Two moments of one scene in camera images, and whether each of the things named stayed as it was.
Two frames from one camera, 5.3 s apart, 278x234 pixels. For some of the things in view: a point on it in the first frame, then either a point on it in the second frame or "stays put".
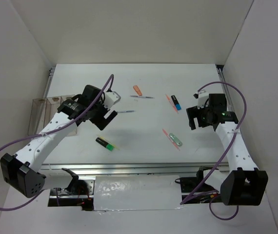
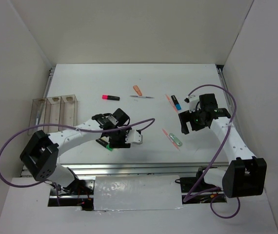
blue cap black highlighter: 177,105 stays put
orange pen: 172,141 stays put
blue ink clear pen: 142,96 stays put
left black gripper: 101,122 -> 120,144
